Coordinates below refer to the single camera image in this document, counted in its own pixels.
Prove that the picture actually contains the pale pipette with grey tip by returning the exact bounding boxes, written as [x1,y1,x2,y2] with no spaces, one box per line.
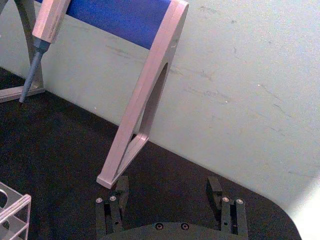
[19,0,72,104]

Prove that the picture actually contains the grey stand with blue bar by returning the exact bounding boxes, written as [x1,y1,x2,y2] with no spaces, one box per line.
[0,0,190,190]

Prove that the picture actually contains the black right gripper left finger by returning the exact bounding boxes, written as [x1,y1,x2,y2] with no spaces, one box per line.
[95,175,130,237]

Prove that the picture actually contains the clear plastic rack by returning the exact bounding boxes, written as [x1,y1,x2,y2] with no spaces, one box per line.
[0,181,32,240]

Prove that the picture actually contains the plain pale wall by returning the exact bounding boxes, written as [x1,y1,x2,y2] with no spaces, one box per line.
[0,0,320,240]

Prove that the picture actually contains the black table cloth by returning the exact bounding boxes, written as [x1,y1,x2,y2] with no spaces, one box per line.
[0,66,301,240]

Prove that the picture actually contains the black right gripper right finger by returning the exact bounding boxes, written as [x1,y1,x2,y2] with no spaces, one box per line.
[205,176,249,240]

